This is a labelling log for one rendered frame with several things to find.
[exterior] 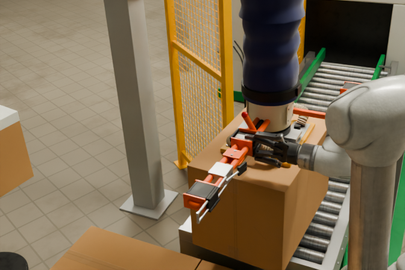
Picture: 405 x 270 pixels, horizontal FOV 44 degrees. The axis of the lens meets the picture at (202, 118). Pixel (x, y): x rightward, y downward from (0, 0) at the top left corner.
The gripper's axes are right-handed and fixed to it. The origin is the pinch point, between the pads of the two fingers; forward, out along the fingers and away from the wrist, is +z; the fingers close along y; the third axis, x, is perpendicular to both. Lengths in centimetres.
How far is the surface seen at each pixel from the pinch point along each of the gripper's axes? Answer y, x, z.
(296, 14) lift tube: -41.9, 22.3, -10.6
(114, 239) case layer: 66, -3, 64
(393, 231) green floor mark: 120, 116, -53
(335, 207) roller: 66, 58, -25
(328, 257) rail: 61, 18, -31
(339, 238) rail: 61, 31, -33
